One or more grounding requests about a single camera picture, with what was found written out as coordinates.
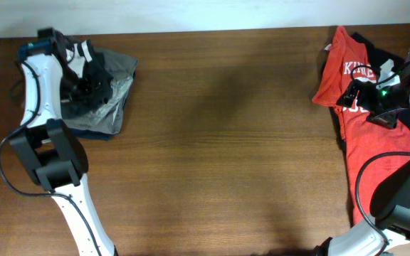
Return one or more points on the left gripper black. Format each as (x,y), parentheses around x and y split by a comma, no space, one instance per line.
(86,91)

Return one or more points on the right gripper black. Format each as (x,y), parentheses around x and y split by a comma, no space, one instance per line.
(366,89)

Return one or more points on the dark green t-shirt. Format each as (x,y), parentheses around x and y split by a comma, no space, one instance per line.
(94,65)

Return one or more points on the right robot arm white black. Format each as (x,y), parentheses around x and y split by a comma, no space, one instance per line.
(387,225)

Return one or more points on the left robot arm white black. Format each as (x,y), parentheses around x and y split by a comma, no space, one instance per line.
(59,71)

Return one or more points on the grey folded shirt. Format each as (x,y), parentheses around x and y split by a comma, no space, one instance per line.
(114,62)

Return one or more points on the navy folded garment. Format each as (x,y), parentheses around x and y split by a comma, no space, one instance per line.
(105,122)

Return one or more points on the red soccer t-shirt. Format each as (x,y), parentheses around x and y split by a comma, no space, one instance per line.
(359,139)

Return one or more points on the black garment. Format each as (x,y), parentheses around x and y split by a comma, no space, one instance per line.
(377,57)

